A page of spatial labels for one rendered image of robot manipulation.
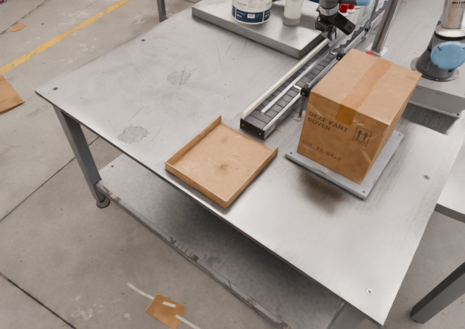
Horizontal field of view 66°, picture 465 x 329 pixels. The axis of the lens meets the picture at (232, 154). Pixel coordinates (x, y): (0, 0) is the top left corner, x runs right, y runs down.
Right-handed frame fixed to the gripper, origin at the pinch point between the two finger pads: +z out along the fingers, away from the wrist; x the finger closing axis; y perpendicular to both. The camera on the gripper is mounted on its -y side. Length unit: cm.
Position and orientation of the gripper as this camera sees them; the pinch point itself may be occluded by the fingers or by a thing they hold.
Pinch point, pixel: (334, 39)
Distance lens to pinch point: 175.2
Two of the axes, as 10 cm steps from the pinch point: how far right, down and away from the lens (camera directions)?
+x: -5.4, 8.4, -1.1
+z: 2.7, 2.9, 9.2
